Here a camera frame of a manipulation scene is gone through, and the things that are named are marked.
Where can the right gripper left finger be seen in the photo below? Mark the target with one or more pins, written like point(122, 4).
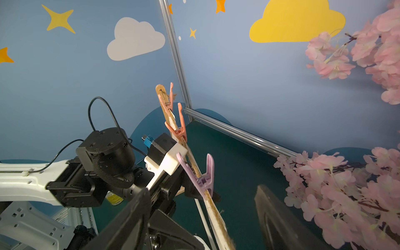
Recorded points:
point(128, 229)

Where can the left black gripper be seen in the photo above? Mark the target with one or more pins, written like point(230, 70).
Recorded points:
point(163, 192)

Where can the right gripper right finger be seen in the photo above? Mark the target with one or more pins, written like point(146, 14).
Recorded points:
point(280, 228)

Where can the purple clothespin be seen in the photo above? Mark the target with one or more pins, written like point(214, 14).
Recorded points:
point(204, 183)

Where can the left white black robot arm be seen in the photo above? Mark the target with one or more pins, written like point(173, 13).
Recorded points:
point(104, 164)

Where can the yellow tin can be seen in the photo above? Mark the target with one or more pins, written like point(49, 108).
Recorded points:
point(113, 199)

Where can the white rectangular tray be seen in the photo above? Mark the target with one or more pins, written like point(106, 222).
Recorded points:
point(206, 247)

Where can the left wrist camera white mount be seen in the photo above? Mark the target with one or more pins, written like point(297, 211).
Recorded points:
point(162, 156)

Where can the wooden drying rack frame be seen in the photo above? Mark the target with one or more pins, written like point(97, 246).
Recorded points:
point(217, 223)

